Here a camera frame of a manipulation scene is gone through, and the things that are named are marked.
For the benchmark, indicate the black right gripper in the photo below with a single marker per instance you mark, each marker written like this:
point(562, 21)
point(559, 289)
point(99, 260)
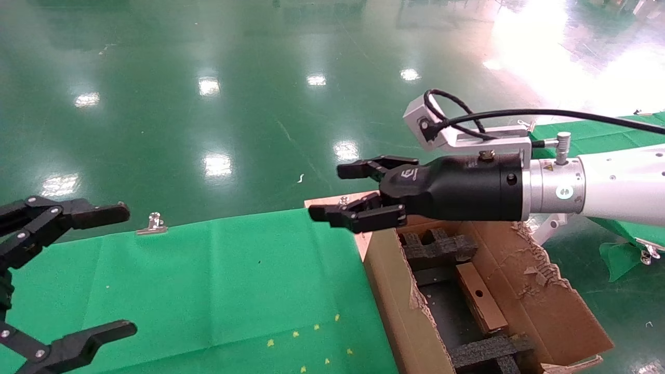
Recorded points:
point(457, 187)

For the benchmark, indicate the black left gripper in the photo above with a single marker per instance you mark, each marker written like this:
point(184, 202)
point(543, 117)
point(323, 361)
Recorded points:
point(4, 291)

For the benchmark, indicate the long cardboard box with hole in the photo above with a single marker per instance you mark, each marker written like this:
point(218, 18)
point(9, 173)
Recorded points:
point(480, 298)

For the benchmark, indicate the open brown cardboard carton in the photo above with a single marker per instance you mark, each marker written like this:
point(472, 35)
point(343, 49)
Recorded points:
point(550, 311)

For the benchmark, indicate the silver metal binder clip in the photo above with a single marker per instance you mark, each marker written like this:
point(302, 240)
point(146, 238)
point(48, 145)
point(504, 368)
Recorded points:
point(527, 124)
point(649, 252)
point(639, 112)
point(151, 224)
point(343, 200)

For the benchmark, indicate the black foam insert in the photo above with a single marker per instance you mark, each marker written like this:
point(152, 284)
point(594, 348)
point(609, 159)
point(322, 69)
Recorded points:
point(441, 246)
point(488, 350)

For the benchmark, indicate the green table cloth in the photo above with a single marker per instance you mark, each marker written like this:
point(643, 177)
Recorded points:
point(208, 291)
point(597, 136)

